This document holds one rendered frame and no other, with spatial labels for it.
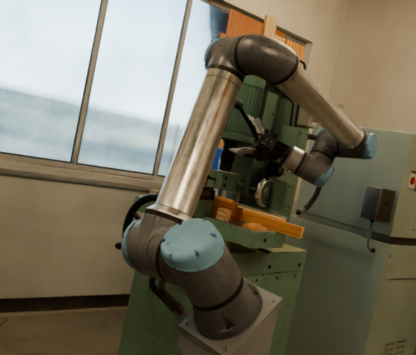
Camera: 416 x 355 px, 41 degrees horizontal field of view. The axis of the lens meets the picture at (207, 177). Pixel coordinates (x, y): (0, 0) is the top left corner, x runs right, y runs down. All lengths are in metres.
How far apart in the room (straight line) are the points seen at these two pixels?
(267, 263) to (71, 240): 1.55
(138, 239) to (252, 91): 0.88
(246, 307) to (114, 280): 2.30
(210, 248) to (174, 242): 0.10
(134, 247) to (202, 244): 0.25
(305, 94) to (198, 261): 0.64
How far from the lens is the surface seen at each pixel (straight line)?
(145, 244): 1.48
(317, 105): 1.73
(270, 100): 2.27
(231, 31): 3.92
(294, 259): 2.38
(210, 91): 1.60
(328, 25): 4.83
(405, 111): 4.49
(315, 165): 1.98
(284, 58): 1.59
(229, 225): 1.97
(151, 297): 2.22
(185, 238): 1.37
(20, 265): 3.33
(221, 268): 1.36
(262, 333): 1.49
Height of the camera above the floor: 1.15
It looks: 3 degrees down
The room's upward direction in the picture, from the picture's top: 12 degrees clockwise
